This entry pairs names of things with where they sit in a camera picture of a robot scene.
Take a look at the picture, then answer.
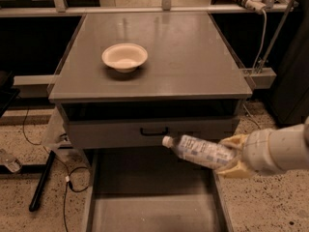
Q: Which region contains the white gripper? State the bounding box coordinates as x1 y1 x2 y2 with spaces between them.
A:
215 129 285 179

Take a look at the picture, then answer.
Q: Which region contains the blue label plastic bottle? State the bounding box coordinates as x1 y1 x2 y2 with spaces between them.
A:
162 135 237 170

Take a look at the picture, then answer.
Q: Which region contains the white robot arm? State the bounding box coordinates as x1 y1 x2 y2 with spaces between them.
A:
216 121 309 179

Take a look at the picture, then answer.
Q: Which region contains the grey drawer cabinet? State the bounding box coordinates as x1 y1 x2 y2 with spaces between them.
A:
46 11 255 166

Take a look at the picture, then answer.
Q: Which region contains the open grey lower drawer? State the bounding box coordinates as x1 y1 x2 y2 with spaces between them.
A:
81 147 234 232

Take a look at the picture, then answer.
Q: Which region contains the grey upper drawer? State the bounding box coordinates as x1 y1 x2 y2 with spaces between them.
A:
64 116 239 149

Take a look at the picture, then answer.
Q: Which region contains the dark cabinet at right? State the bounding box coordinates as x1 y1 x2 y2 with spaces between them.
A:
267 0 309 125

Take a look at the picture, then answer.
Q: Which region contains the white paper bowl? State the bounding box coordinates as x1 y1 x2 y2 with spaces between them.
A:
101 43 148 73

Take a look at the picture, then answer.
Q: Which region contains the black floor bar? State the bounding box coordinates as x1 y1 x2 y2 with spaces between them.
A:
29 151 55 212

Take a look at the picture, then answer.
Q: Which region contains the clear plastic object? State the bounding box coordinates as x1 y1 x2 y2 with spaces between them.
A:
0 149 22 173

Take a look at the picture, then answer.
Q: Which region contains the black drawer handle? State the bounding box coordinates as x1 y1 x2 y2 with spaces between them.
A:
140 127 169 136

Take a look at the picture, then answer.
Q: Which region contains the white power cable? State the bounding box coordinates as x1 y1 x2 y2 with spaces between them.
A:
250 9 268 73

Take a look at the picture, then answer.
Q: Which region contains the grey metal rail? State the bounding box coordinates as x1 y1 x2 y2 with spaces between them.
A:
0 3 297 18

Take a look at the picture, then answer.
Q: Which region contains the black floor cable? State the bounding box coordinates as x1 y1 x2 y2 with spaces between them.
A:
20 106 90 232

